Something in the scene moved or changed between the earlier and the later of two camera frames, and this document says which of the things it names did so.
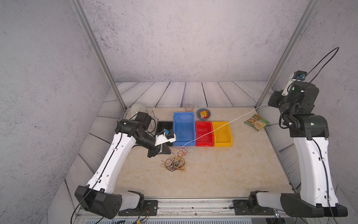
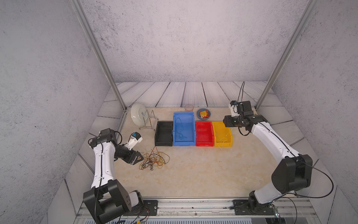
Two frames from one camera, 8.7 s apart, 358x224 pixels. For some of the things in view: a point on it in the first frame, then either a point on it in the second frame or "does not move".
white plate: (137, 108) does not move
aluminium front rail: (193, 210) does not move
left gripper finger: (166, 150) → (139, 157)
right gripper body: (277, 99) → (233, 122)
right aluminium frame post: (285, 51) does not move
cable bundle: (177, 161) → (154, 157)
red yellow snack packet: (204, 114) does not move
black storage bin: (162, 125) does not move
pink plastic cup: (189, 108) does not move
